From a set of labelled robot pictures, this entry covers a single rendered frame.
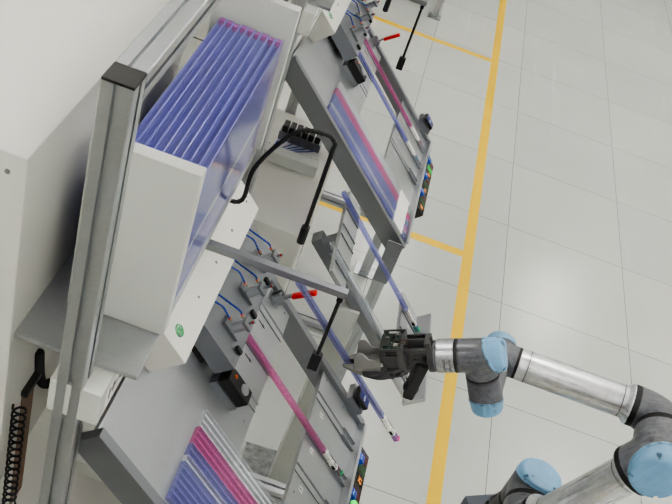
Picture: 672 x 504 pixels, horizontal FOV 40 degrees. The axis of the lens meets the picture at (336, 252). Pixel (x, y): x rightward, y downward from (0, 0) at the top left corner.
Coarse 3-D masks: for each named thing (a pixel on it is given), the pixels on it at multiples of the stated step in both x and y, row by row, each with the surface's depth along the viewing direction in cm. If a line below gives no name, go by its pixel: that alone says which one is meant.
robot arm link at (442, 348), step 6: (438, 342) 201; (444, 342) 200; (450, 342) 200; (438, 348) 199; (444, 348) 199; (450, 348) 199; (438, 354) 199; (444, 354) 199; (450, 354) 198; (438, 360) 199; (444, 360) 199; (450, 360) 198; (438, 366) 200; (444, 366) 200; (450, 366) 199; (438, 372) 202; (444, 372) 201; (450, 372) 201
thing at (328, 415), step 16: (320, 384) 220; (320, 400) 218; (336, 400) 226; (320, 416) 216; (336, 416) 223; (304, 432) 208; (320, 432) 214; (336, 432) 221; (352, 432) 229; (304, 448) 205; (336, 448) 219; (304, 464) 204; (320, 464) 210; (288, 480) 197; (304, 480) 202; (320, 480) 208; (336, 480) 215; (288, 496) 194; (304, 496) 200; (320, 496) 206; (336, 496) 213
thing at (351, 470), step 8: (360, 424) 232; (360, 432) 229; (360, 440) 227; (352, 448) 226; (360, 448) 225; (352, 456) 224; (352, 464) 221; (352, 472) 219; (344, 480) 218; (352, 480) 217; (344, 488) 216; (352, 488) 216; (344, 496) 214
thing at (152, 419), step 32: (256, 320) 201; (192, 352) 177; (128, 384) 157; (160, 384) 165; (192, 384) 174; (256, 384) 194; (128, 416) 155; (160, 416) 163; (192, 416) 171; (224, 416) 181; (128, 448) 153; (160, 448) 161; (160, 480) 158
